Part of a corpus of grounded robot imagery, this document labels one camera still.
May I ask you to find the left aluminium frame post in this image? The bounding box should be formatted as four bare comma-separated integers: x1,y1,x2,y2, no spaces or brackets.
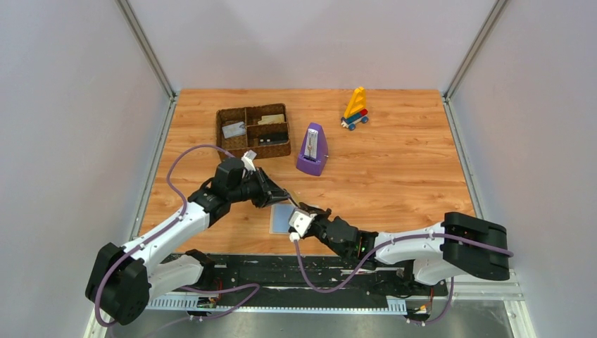
115,0,177,101

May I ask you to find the right aluminium frame post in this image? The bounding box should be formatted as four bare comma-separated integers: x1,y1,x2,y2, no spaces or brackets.
443,0,510,101

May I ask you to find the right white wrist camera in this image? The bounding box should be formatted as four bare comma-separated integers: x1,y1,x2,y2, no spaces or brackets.
289,208,316,242

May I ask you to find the brown wicker divided basket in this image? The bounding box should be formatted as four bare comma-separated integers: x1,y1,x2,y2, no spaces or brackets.
215,103,291,158

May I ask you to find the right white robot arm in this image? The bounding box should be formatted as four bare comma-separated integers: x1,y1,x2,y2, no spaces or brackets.
289,204,513,286

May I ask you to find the beige card in basket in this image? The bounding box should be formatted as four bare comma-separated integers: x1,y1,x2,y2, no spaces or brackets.
261,113,286,124

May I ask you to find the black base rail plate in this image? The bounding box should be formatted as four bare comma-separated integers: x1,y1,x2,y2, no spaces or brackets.
195,254,448,309

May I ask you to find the purple metronome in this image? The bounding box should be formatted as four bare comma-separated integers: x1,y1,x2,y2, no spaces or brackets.
296,123,329,176

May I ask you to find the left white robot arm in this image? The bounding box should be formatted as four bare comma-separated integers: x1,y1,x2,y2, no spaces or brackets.
85,158,290,327

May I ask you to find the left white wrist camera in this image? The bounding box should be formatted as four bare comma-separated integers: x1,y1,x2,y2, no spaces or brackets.
241,149,257,172

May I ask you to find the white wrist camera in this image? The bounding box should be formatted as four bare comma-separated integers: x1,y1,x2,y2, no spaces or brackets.
289,208,316,242
241,149,257,172

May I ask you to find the white slotted cable duct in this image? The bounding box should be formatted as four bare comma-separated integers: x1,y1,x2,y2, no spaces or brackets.
149,296,408,314

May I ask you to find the aluminium frame post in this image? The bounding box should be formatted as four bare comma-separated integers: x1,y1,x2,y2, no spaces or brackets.
115,0,177,101
443,0,510,101

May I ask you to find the white card holder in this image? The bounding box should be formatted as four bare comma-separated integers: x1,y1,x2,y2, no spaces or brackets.
270,204,295,234

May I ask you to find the colourful toy block car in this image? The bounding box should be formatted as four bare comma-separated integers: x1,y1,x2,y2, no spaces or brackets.
340,87,369,131

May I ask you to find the grey card in basket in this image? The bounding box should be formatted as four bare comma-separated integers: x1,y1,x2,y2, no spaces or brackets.
221,122,246,139

